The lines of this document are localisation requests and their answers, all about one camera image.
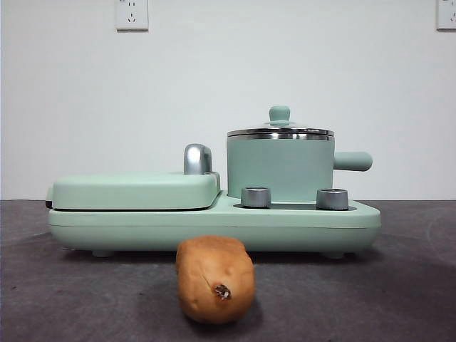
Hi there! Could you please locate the glass pot lid green knob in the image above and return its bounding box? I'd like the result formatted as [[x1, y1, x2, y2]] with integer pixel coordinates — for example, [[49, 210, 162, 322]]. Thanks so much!
[[227, 105, 336, 138]]

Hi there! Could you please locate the brown potato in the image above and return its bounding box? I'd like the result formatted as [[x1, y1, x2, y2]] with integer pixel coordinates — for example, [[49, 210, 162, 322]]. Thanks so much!
[[175, 234, 257, 324]]

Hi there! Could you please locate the silver control knob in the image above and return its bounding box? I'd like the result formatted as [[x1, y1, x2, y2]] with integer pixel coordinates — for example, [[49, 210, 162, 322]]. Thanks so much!
[[241, 185, 272, 208], [316, 187, 349, 211]]

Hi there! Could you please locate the mint green breakfast machine base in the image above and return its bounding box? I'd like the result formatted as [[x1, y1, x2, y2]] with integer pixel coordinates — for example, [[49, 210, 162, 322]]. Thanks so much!
[[48, 190, 382, 259]]

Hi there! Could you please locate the mint green griddle cover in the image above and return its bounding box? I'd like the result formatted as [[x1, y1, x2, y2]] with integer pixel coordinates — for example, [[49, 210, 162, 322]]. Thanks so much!
[[46, 170, 222, 212]]

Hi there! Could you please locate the chrome griddle cover handle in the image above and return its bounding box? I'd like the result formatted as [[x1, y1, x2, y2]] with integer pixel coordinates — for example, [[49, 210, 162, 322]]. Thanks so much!
[[183, 143, 214, 176]]

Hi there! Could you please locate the mint green pot with handle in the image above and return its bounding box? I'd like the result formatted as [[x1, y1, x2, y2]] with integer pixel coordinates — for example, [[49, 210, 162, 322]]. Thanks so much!
[[226, 133, 374, 202]]

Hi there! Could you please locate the white wall socket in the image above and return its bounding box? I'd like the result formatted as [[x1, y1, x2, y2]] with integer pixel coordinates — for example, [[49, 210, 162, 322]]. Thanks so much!
[[114, 0, 150, 32], [436, 0, 456, 31]]

